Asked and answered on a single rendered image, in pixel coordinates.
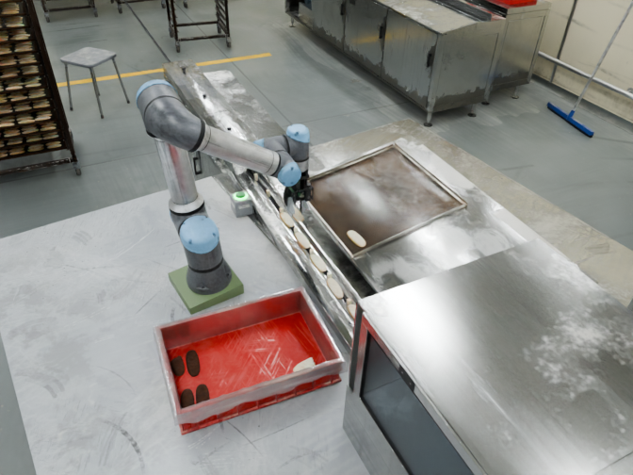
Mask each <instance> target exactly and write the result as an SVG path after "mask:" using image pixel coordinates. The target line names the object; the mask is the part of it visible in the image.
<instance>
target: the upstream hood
mask: <svg viewBox="0 0 633 475"><path fill-rule="evenodd" d="M162 67H163V70H164V74H165V75H166V77H167V78H168V79H169V81H170V82H171V83H172V85H173V86H174V88H175V89H176V90H177V92H178V94H179V95H180V97H181V98H182V100H183V101H184V103H185V104H186V105H187V107H188V109H189V110H190V112H191V113H192V114H193V115H194V116H196V117H198V118H200V119H203V120H205V122H206V125H209V126H211V127H214V128H216V129H218V130H221V131H223V132H226V133H228V134H231V135H233V136H236V137H238V138H241V139H244V140H247V141H249V142H254V141H256V140H258V139H257V138H256V136H255V135H254V134H253V133H252V131H251V130H250V129H249V128H248V126H247V125H246V124H244V123H243V121H242V120H241V119H240V118H239V116H238V115H237V114H236V113H235V111H234V110H233V109H232V108H231V106H230V105H229V104H228V103H227V102H226V100H225V99H224V98H223V97H222V96H221V94H220V93H219V92H218V90H217V89H216V88H215V87H214V86H213V84H212V83H211V82H210V81H209V80H208V78H207V77H206V76H205V75H204V73H203V72H202V71H201V70H200V68H199V67H198V66H197V65H196V63H195V62H194V61H193V60H192V59H185V60H178V61H172V62H165V63H162ZM223 160H224V159H223ZM224 162H225V163H226V165H227V166H228V167H229V169H230V170H231V172H232V173H233V175H235V174H240V173H243V172H246V169H248V168H245V167H243V166H240V165H237V164H235V163H232V162H229V161H227V160H224Z"/></svg>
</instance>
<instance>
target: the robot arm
mask: <svg viewBox="0 0 633 475"><path fill-rule="evenodd" d="M137 106H138V109H139V110H140V113H141V116H142V120H143V122H144V125H145V129H146V132H147V134H148V136H149V137H151V138H153V139H154V142H155V145H156V148H157V152H158V154H159V158H160V161H161V165H162V168H163V172H164V174H165V178H166V181H167V185H168V188H169V192H170V199H169V209H170V218H171V220H172V222H173V224H174V226H175V229H176V231H177V233H178V236H179V238H180V240H181V242H182V245H183V247H184V250H185V254H186V258H187V263H188V267H187V285H188V287H189V288H190V289H191V290H192V291H193V292H195V293H197V294H201V295H211V294H215V293H218V292H220V291H222V290H223V289H225V288H226V287H227V286H228V285H229V284H230V282H231V280H232V273H231V269H230V267H229V265H228V264H227V262H226V261H225V259H224V258H223V255H222V250H221V246H220V240H219V229H218V227H217V226H216V224H215V222H214V221H213V220H211V219H210V218H209V216H208V214H207V211H206V207H205V202H204V199H203V195H202V194H201V193H200V192H199V191H197V188H196V184H195V180H194V176H193V172H192V169H191V165H190V161H189V157H188V153H187V151H189V152H191V153H195V152H197V151H200V152H203V153H206V154H209V155H211V156H215V157H218V158H221V159H224V160H227V161H229V162H232V163H235V164H237V165H240V166H243V167H245V168H248V169H251V170H254V171H257V172H260V173H263V174H266V175H269V176H272V177H275V178H277V179H278V181H279V182H280V183H281V184H282V185H283V186H286V188H285V189H284V194H283V198H284V203H285V206H286V209H287V211H288V213H289V215H290V216H291V217H293V214H295V208H294V206H293V204H296V202H298V201H300V212H301V214H303V212H304V210H305V208H306V209H307V210H310V207H309V205H308V203H307V202H308V201H310V198H311V199H312V200H313V194H314V188H313V187H312V186H311V185H310V183H309V182H308V181H307V178H309V174H308V170H309V159H310V157H309V142H310V135H309V129H308V128H307V127H306V126H305V125H302V124H292V125H291V126H288V127H287V131H286V134H283V135H281V136H276V137H271V138H266V139H259V140H256V141H254V142H249V141H247V140H244V139H241V138H238V137H236V136H233V135H231V134H228V133H226V132H223V131H221V130H218V129H216V128H214V127H211V126H209V125H206V122H205V120H203V119H200V118H198V117H196V116H194V115H193V114H191V113H190V112H189V111H188V110H187V109H186V108H185V106H184V104H183V102H182V101H181V99H180V97H179V95H178V93H177V90H176V89H175V88H174V87H173V86H172V85H171V84H170V83H168V82H166V81H164V80H158V79H156V80H151V81H148V82H146V83H144V84H143V85H142V86H141V87H140V88H139V90H138V93H137ZM311 191H312V195H311Z"/></svg>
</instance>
